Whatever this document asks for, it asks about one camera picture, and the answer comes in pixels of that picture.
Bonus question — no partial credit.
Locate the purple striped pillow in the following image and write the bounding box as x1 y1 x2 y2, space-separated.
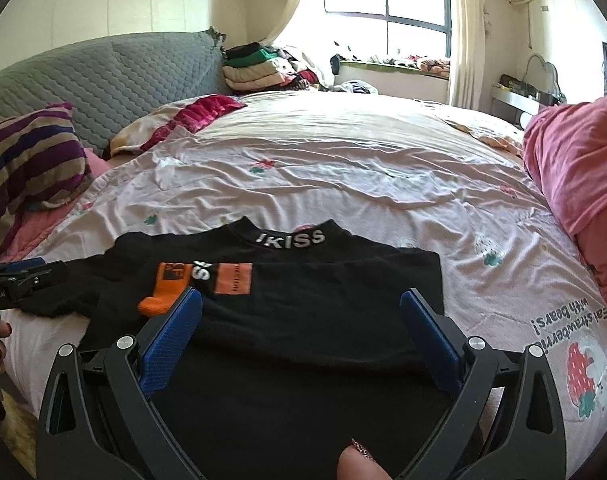
0 102 93 255

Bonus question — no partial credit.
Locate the stack of folded clothes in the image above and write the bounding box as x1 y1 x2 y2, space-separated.
223 42 328 94

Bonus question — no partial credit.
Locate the window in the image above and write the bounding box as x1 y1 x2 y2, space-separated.
323 0 452 58

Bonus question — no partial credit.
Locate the white side desk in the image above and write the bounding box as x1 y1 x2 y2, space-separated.
491 74 565 130

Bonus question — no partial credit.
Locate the pink quilt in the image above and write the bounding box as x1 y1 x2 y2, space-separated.
523 96 607 303

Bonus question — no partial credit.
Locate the black orange IKISS shirt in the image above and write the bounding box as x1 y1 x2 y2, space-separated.
20 219 450 479

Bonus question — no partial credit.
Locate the grey quilted headboard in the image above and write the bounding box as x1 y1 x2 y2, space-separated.
0 27 230 152

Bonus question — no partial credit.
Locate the cream curtain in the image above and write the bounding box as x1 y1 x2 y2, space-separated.
449 0 486 110

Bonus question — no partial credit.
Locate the pink strawberry print bedsheet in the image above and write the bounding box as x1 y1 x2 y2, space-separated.
5 92 607 473

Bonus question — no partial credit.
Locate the window sill clutter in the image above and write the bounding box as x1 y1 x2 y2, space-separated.
329 53 451 80

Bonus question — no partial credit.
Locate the right hand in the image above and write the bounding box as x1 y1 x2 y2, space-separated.
337 440 391 480

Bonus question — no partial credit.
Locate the red cream blanket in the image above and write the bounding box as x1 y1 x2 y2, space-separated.
108 94 246 158

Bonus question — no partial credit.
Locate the left hand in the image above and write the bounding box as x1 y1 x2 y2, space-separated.
0 320 12 375

